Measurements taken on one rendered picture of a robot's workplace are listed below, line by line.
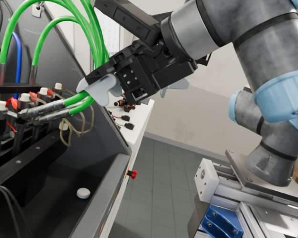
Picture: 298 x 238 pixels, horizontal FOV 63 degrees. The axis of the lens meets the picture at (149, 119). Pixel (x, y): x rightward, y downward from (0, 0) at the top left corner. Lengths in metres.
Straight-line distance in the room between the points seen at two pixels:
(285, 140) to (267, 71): 0.55
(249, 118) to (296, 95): 0.58
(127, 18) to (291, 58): 0.22
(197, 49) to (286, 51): 0.11
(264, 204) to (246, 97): 0.35
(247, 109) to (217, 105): 2.59
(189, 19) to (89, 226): 0.43
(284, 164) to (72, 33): 0.77
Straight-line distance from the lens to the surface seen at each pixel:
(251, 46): 0.31
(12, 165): 0.64
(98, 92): 0.43
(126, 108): 1.14
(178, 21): 0.34
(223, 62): 3.38
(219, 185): 0.83
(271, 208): 0.93
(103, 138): 0.84
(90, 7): 0.45
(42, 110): 0.51
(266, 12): 0.31
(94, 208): 0.60
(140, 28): 0.37
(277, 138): 0.84
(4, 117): 0.56
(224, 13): 0.32
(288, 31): 0.31
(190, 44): 0.34
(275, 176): 0.86
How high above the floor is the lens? 1.34
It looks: 18 degrees down
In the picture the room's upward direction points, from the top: 19 degrees clockwise
